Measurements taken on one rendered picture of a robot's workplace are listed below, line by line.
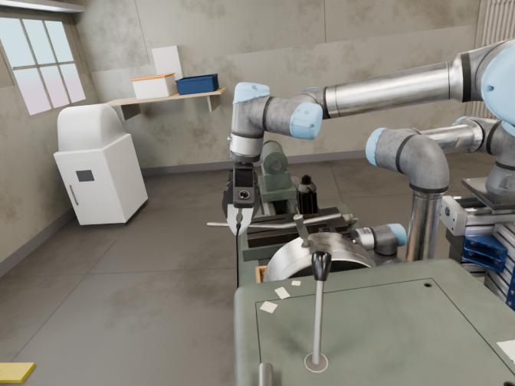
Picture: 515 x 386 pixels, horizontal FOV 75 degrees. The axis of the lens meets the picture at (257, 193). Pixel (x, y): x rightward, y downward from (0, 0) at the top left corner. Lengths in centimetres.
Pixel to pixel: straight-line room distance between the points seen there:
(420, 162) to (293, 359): 61
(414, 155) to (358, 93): 27
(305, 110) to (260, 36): 418
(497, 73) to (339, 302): 45
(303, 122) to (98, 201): 352
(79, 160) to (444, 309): 366
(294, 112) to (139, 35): 463
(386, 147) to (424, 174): 13
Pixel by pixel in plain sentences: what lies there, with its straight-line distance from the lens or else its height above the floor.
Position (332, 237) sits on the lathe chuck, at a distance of 89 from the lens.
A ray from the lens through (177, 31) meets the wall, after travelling 507.
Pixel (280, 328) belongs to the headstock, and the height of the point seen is 126.
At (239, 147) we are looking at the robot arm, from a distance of 75.
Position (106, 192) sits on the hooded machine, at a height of 44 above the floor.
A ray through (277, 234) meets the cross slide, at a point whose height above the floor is 97.
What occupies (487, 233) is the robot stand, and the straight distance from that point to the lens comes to 139.
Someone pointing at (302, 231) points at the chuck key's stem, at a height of 128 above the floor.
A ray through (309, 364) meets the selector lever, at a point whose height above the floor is 126.
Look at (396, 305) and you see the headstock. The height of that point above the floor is 125.
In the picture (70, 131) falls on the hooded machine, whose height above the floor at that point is 110.
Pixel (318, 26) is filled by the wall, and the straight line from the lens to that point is 486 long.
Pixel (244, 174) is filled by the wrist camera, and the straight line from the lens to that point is 76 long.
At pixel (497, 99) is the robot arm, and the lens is 63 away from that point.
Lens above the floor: 171
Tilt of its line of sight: 24 degrees down
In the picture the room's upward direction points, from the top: 7 degrees counter-clockwise
